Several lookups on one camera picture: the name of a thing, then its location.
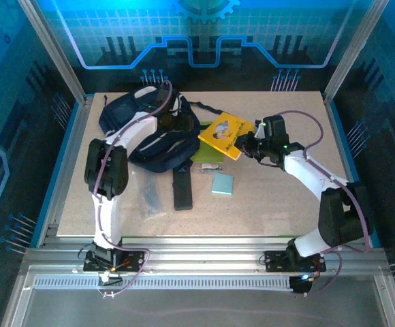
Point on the yellow book with cartoon boy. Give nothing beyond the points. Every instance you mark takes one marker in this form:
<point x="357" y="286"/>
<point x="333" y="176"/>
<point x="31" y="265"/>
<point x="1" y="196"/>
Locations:
<point x="218" y="131"/>

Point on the navy blue backpack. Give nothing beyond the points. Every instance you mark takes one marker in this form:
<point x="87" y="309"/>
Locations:
<point x="170" y="153"/>

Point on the green book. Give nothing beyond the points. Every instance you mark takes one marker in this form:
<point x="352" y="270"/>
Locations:
<point x="207" y="153"/>

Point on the light blue notepad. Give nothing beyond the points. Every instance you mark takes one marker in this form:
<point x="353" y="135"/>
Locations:
<point x="222" y="184"/>

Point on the black pencil case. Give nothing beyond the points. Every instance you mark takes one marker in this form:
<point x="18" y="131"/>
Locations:
<point x="182" y="190"/>

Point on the clear plastic bag of pens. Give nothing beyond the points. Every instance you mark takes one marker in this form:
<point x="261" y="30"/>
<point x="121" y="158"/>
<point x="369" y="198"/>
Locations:
<point x="151" y="197"/>

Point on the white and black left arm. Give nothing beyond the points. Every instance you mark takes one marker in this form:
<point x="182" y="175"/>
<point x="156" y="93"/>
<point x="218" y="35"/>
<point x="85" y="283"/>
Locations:
<point x="109" y="221"/>

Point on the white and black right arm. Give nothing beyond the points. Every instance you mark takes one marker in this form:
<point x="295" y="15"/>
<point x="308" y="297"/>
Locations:
<point x="306" y="170"/>

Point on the black controller box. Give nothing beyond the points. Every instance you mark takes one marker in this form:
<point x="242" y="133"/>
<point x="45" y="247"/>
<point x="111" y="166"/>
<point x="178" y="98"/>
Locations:
<point x="299" y="286"/>

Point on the steel front panel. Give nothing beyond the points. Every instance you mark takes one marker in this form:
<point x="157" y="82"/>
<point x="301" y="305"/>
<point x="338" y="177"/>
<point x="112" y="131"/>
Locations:
<point x="201" y="306"/>

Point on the small white connector block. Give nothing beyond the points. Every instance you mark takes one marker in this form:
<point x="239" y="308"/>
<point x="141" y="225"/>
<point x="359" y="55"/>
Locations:
<point x="105" y="277"/>

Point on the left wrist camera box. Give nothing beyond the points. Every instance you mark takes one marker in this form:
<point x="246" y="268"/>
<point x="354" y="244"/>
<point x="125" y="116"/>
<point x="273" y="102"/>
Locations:
<point x="163" y="94"/>

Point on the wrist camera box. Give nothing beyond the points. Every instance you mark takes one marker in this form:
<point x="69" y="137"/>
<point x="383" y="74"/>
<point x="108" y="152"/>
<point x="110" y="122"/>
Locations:
<point x="276" y="127"/>
<point x="163" y="94"/>

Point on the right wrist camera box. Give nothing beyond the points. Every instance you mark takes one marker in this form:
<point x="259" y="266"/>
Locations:
<point x="276" y="127"/>

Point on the aluminium side rail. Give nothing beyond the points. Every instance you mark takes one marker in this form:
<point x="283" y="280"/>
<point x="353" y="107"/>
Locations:
<point x="81" y="119"/>

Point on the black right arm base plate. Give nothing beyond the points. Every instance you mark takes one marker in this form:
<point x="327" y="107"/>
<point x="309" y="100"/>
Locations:
<point x="272" y="262"/>

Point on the aluminium front rail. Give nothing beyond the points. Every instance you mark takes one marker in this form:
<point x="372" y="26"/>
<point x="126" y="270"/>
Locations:
<point x="201" y="255"/>

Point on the aluminium left frame post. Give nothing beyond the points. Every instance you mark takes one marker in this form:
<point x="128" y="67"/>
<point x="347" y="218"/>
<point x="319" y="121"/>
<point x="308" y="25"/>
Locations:
<point x="56" y="51"/>

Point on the aluminium frame post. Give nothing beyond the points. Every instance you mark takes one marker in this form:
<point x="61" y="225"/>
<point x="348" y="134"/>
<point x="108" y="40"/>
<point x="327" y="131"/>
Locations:
<point x="56" y="51"/>
<point x="354" y="51"/>

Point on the aluminium right frame post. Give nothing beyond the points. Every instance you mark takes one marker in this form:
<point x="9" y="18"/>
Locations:
<point x="354" y="51"/>

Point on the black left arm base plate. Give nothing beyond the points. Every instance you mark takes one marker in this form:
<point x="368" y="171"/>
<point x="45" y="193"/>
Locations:
<point x="133" y="256"/>

